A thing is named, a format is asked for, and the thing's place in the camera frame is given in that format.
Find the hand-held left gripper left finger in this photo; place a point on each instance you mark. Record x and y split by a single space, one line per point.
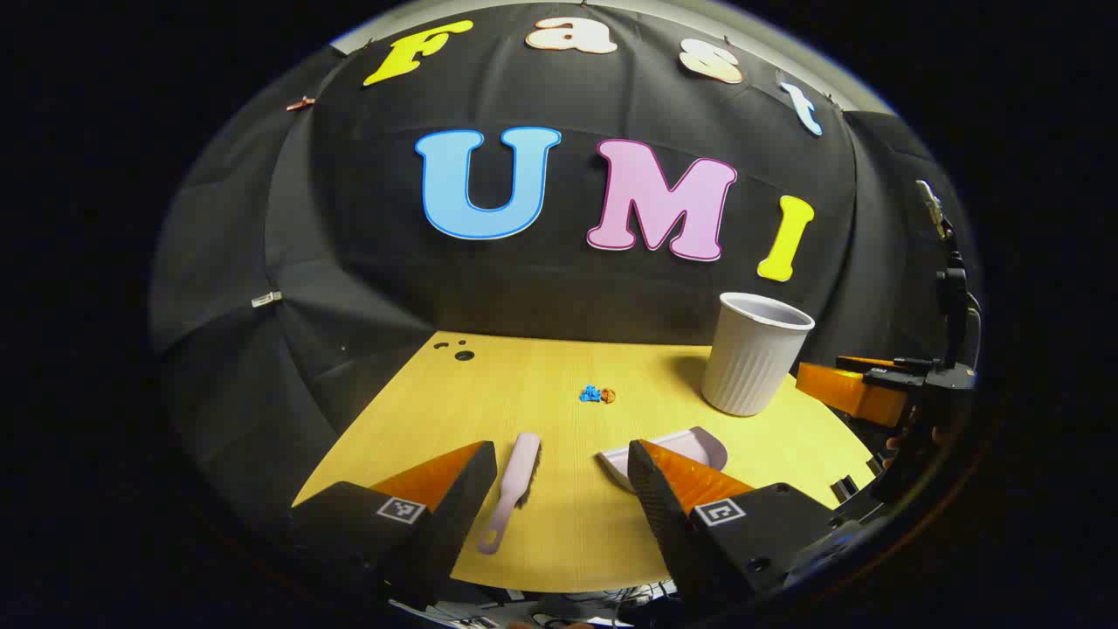
467 502

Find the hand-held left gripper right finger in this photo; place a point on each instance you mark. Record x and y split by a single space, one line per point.
655 498

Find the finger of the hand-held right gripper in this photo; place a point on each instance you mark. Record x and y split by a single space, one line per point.
895 371
843 393

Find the small pink broom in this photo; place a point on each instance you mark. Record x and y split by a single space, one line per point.
517 476

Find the pink dustpan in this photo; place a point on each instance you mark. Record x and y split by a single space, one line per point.
699 441

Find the white ribbed garbage bin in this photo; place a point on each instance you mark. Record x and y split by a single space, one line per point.
751 367

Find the blue paper trash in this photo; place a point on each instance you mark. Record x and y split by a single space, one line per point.
590 394

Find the black backdrop cloth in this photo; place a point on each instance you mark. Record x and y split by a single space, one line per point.
559 288

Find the silver binder clip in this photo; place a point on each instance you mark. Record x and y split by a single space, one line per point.
266 299

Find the orange clip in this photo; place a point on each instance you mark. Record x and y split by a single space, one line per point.
300 103

